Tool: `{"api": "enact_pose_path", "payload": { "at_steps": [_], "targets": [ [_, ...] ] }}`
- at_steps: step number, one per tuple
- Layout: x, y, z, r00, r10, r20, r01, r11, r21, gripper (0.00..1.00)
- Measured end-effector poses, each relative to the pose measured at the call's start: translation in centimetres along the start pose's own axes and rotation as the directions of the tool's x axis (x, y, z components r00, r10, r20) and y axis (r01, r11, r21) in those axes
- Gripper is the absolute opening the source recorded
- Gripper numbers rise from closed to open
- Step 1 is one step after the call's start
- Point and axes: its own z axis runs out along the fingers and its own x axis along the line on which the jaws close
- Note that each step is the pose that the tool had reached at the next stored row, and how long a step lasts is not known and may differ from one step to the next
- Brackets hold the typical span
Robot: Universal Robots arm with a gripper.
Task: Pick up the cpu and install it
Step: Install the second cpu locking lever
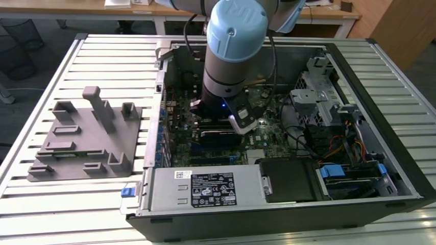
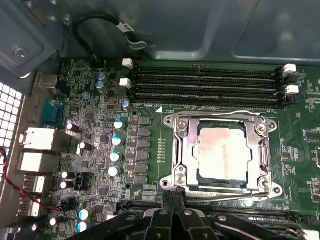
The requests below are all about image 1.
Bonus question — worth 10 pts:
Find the black RAM slot bank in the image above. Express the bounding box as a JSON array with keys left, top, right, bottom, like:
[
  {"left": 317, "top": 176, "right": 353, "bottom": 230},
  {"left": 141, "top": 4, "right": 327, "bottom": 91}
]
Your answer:
[{"left": 196, "top": 118, "right": 239, "bottom": 131}]

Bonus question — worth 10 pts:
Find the black graphics card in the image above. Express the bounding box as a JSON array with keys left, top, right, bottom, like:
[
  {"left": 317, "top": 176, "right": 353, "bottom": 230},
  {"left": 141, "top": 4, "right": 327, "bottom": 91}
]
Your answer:
[{"left": 199, "top": 129, "right": 245, "bottom": 149}]

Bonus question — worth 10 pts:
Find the green motherboard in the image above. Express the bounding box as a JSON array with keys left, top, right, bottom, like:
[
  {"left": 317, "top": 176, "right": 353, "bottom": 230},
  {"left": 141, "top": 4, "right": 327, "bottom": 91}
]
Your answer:
[{"left": 163, "top": 85, "right": 303, "bottom": 169}]

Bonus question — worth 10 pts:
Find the black expansion slot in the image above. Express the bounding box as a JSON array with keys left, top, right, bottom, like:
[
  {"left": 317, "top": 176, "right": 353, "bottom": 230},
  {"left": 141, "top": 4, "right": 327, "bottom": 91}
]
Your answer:
[{"left": 188, "top": 157, "right": 247, "bottom": 166}]

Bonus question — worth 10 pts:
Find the silver chipset heatsink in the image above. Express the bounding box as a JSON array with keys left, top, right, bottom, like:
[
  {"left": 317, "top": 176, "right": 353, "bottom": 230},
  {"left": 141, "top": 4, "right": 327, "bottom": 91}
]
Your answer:
[{"left": 245, "top": 150, "right": 269, "bottom": 164}]

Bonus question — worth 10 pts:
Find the silver metal disk bay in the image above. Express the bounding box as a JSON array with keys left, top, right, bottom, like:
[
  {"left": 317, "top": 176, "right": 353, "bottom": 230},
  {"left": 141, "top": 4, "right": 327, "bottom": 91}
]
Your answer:
[{"left": 288, "top": 57, "right": 363, "bottom": 128}]

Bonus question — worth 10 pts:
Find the black plastic shroud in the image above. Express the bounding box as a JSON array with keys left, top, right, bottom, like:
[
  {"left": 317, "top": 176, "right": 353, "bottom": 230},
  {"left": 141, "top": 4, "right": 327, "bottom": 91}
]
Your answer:
[{"left": 255, "top": 157, "right": 333, "bottom": 205}]

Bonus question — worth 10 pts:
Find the silver power supply unit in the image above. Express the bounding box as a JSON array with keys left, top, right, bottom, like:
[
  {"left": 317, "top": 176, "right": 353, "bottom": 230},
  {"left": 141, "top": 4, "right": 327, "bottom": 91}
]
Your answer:
[{"left": 136, "top": 164, "right": 275, "bottom": 214}]

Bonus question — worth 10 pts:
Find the grey parts rack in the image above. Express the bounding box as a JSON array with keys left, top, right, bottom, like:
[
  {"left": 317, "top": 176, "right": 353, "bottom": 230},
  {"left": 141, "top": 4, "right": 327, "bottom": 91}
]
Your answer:
[{"left": 25, "top": 86, "right": 144, "bottom": 182}]

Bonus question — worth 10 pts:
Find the blue case latch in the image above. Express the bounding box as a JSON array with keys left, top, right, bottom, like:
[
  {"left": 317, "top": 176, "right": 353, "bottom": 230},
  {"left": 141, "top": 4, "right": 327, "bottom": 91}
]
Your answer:
[{"left": 120, "top": 187, "right": 137, "bottom": 200}]

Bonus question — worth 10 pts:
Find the blue disk carrier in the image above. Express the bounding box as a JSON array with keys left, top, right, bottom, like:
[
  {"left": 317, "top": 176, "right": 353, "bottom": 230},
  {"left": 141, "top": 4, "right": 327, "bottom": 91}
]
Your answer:
[{"left": 320, "top": 164, "right": 348, "bottom": 182}]

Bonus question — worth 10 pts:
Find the black open PC case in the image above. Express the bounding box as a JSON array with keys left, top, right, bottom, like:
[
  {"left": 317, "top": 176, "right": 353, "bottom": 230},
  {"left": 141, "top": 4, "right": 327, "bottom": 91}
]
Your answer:
[{"left": 125, "top": 38, "right": 436, "bottom": 243}]

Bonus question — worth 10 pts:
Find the brown wooden cabinet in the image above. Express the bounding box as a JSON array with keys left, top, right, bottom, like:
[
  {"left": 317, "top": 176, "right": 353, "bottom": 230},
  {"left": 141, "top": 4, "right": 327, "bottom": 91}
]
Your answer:
[{"left": 347, "top": 0, "right": 436, "bottom": 75}]

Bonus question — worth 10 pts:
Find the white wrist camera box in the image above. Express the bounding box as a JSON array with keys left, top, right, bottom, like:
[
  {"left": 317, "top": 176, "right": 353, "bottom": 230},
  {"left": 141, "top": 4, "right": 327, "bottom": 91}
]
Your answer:
[{"left": 227, "top": 98, "right": 261, "bottom": 135}]

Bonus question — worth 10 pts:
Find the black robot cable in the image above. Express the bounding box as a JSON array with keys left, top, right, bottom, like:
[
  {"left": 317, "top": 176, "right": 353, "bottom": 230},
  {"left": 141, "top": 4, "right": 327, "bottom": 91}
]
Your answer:
[
  {"left": 183, "top": 14, "right": 200, "bottom": 61},
  {"left": 265, "top": 29, "right": 277, "bottom": 103}
]

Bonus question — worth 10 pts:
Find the grey case latch handle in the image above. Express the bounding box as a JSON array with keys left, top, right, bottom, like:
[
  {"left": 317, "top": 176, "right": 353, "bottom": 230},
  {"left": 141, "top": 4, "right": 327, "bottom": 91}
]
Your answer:
[{"left": 153, "top": 40, "right": 173, "bottom": 70}]

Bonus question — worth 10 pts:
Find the black wire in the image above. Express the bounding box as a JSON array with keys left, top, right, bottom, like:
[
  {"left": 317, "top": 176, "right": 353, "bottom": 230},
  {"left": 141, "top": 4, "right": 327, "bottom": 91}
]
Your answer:
[{"left": 281, "top": 124, "right": 320, "bottom": 158}]

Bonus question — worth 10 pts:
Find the orange yellow wire bundle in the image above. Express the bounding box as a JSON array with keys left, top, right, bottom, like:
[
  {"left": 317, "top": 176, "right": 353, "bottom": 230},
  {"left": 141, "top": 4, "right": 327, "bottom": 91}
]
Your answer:
[{"left": 323, "top": 119, "right": 372, "bottom": 165}]

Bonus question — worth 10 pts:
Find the black wire mesh bin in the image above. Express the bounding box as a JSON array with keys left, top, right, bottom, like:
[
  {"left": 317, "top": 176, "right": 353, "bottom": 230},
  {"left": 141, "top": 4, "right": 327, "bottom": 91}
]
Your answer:
[
  {"left": 0, "top": 35, "right": 39, "bottom": 80},
  {"left": 4, "top": 19, "right": 45, "bottom": 52}
]

